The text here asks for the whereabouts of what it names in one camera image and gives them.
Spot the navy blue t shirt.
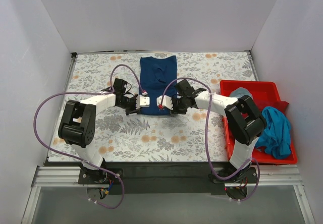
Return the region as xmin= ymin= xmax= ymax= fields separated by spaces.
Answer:
xmin=140 ymin=55 xmax=177 ymax=116

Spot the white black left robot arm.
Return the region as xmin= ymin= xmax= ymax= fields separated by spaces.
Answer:
xmin=58 ymin=79 xmax=149 ymax=184

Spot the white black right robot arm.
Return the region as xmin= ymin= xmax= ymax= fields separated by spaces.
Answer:
xmin=158 ymin=77 xmax=267 ymax=182

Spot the floral patterned table mat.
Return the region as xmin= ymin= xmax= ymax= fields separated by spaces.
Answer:
xmin=47 ymin=51 xmax=259 ymax=163

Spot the grey t shirt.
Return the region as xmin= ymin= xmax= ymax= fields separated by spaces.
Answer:
xmin=229 ymin=87 xmax=253 ymax=100

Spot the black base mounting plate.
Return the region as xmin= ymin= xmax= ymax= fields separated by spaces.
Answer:
xmin=78 ymin=162 xmax=257 ymax=195

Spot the red t shirt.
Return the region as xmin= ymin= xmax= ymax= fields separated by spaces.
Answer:
xmin=255 ymin=100 xmax=289 ymax=115

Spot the red plastic bin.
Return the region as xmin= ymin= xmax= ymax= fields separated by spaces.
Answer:
xmin=220 ymin=80 xmax=297 ymax=164

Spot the teal blue t shirt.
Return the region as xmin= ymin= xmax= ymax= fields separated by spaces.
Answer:
xmin=255 ymin=106 xmax=291 ymax=160

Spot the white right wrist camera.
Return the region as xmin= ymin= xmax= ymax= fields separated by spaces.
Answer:
xmin=156 ymin=95 xmax=173 ymax=110

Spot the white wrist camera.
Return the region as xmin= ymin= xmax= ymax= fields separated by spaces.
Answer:
xmin=136 ymin=90 xmax=150 ymax=109
xmin=156 ymin=95 xmax=173 ymax=110

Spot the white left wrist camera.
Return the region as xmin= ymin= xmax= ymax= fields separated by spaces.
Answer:
xmin=136 ymin=90 xmax=150 ymax=109

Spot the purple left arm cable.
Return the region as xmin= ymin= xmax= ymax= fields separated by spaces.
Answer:
xmin=34 ymin=64 xmax=149 ymax=209

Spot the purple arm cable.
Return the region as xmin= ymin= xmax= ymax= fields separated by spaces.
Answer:
xmin=34 ymin=64 xmax=149 ymax=209
xmin=161 ymin=77 xmax=260 ymax=202

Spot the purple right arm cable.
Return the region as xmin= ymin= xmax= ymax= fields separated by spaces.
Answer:
xmin=161 ymin=77 xmax=260 ymax=202

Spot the aluminium frame rail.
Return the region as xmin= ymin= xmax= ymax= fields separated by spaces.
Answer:
xmin=21 ymin=166 xmax=80 ymax=223

